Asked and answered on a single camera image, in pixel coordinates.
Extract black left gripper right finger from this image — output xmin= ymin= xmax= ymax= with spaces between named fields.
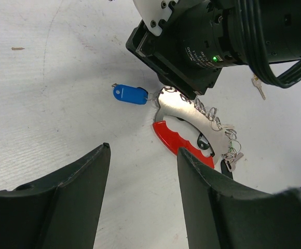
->
xmin=177 ymin=148 xmax=301 ymax=248

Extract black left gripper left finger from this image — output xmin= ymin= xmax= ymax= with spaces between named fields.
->
xmin=0 ymin=143 xmax=111 ymax=248

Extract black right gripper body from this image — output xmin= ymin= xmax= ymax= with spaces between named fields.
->
xmin=126 ymin=1 xmax=240 ymax=99

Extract key with yellow tag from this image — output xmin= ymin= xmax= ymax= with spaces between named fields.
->
xmin=251 ymin=74 xmax=266 ymax=100

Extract keyring bunch with coloured tags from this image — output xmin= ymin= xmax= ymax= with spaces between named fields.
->
xmin=112 ymin=84 xmax=243 ymax=173

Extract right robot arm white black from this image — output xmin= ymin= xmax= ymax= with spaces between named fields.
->
xmin=126 ymin=1 xmax=301 ymax=99

